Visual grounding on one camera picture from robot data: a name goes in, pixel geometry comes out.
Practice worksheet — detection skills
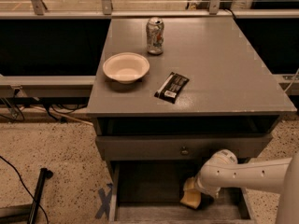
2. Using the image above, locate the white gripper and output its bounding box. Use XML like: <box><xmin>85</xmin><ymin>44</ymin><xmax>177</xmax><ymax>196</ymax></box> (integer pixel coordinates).
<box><xmin>183</xmin><ymin>163</ymin><xmax>221</xmax><ymax>199</ymax></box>

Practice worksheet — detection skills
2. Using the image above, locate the yellow sponge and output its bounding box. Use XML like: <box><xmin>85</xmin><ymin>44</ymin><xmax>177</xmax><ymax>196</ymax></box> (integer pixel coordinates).
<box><xmin>180</xmin><ymin>189</ymin><xmax>201</xmax><ymax>209</ymax></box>

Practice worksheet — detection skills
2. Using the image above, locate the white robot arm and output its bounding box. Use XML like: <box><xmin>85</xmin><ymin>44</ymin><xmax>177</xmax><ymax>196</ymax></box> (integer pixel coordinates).
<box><xmin>180</xmin><ymin>149</ymin><xmax>299</xmax><ymax>224</ymax></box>

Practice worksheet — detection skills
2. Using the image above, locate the open grey middle drawer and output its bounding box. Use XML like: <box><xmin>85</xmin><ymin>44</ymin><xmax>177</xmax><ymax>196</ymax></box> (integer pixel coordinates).
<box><xmin>109</xmin><ymin>161</ymin><xmax>257</xmax><ymax>224</ymax></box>

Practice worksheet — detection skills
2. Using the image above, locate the grey upper drawer with knob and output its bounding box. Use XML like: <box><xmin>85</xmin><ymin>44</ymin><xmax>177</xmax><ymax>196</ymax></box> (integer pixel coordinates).
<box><xmin>95</xmin><ymin>134</ymin><xmax>273</xmax><ymax>161</ymax></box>

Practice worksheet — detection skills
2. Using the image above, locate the grey drawer cabinet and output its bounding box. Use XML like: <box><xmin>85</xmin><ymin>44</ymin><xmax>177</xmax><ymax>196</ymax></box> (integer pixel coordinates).
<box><xmin>86</xmin><ymin>17</ymin><xmax>297</xmax><ymax>170</ymax></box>

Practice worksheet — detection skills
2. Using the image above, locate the black snack bar wrapper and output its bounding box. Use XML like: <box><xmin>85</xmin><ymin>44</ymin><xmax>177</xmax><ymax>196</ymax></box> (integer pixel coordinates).
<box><xmin>154</xmin><ymin>72</ymin><xmax>189</xmax><ymax>104</ymax></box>

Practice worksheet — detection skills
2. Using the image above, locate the white paper bowl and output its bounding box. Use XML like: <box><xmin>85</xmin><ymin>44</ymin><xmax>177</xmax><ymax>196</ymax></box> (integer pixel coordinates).
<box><xmin>103</xmin><ymin>52</ymin><xmax>150</xmax><ymax>84</ymax></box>

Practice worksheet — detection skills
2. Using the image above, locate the silver soda can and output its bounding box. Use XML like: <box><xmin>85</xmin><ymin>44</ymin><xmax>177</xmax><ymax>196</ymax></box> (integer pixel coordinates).
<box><xmin>146</xmin><ymin>17</ymin><xmax>164</xmax><ymax>55</ymax></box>

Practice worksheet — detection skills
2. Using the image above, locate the black metal stand leg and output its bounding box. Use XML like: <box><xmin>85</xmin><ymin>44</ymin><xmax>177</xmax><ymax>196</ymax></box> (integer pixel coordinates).
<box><xmin>0</xmin><ymin>168</ymin><xmax>53</xmax><ymax>224</ymax></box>

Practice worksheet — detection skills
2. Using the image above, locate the black floor cable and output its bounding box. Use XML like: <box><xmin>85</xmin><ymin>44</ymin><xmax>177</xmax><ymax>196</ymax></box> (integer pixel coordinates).
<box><xmin>0</xmin><ymin>155</ymin><xmax>50</xmax><ymax>224</ymax></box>

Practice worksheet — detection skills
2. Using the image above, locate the grey metal railing frame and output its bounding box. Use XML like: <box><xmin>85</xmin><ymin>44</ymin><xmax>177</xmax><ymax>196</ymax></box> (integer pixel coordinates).
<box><xmin>0</xmin><ymin>0</ymin><xmax>299</xmax><ymax>99</ymax></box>

